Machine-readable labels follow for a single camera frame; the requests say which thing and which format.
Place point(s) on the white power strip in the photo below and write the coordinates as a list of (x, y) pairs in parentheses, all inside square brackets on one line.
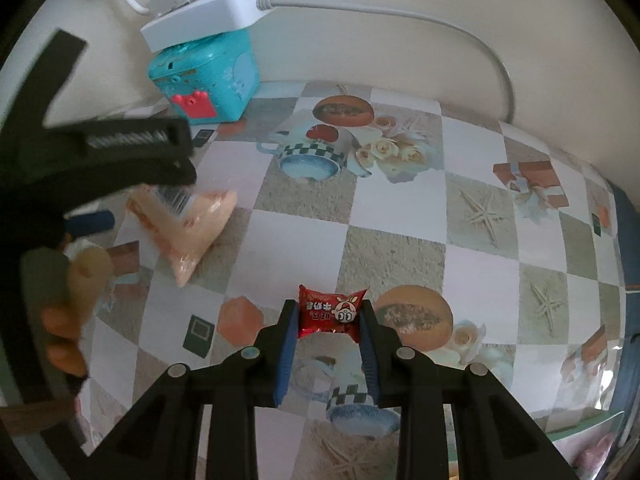
[(200, 19)]

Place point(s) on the orange bread snack packet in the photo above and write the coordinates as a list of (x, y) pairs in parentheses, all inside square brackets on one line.
[(182, 223)]

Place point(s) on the patterned checkered tablecloth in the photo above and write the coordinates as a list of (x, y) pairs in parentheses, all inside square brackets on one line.
[(476, 241)]

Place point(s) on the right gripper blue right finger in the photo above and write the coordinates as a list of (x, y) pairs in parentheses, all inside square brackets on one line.
[(369, 363)]

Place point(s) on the small red candy packet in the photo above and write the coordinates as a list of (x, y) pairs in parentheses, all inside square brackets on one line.
[(321, 312)]

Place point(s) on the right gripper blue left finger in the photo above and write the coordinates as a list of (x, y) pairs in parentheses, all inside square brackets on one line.
[(287, 354)]

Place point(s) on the person's left hand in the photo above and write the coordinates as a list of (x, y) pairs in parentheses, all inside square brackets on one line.
[(88, 275)]

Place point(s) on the teal toy box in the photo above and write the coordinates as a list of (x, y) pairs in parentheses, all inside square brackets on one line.
[(210, 80)]

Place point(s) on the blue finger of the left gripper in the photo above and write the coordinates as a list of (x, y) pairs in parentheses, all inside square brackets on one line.
[(96, 222)]

